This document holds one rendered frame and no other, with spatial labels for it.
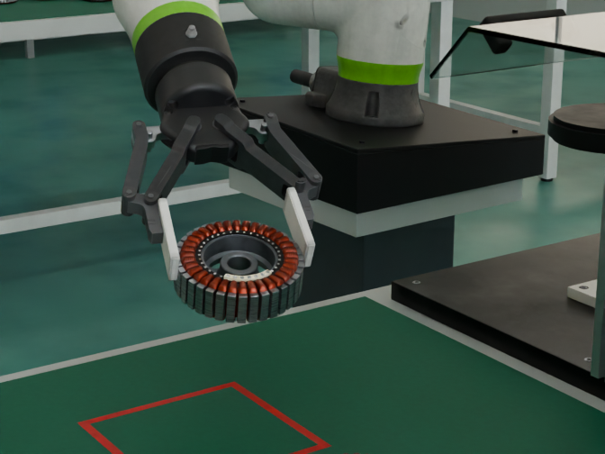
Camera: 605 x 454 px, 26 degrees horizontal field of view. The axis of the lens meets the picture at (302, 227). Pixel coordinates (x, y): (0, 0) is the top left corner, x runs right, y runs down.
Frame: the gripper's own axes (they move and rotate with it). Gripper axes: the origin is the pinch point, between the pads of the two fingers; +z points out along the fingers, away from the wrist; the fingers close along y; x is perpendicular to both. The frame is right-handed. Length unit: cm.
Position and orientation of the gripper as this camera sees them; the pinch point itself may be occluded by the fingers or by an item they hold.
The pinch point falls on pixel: (238, 246)
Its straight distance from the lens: 113.3
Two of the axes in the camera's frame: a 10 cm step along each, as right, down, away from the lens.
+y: -9.6, 0.9, -2.7
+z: 2.5, 7.4, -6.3
